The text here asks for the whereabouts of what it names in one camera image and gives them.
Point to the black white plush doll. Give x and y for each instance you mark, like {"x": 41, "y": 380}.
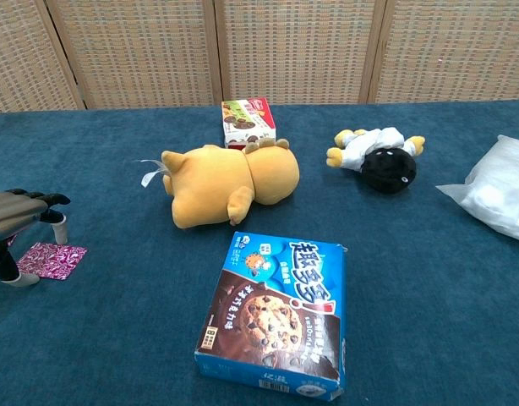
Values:
{"x": 382, "y": 165}

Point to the blue chocolate cookie box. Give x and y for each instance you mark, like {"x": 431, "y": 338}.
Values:
{"x": 276, "y": 313}

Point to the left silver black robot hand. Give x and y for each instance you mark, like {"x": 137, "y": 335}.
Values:
{"x": 14, "y": 211}

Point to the blue carpet table cover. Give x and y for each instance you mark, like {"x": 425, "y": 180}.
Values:
{"x": 411, "y": 275}

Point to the wicker folding screen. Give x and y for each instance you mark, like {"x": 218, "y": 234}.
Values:
{"x": 285, "y": 46}

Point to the white plastic bag package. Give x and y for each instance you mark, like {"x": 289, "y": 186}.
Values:
{"x": 496, "y": 190}

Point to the yellow plush toy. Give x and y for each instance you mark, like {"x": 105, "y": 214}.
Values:
{"x": 217, "y": 186}

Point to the white red snack box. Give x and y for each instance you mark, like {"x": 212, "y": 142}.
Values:
{"x": 247, "y": 118}

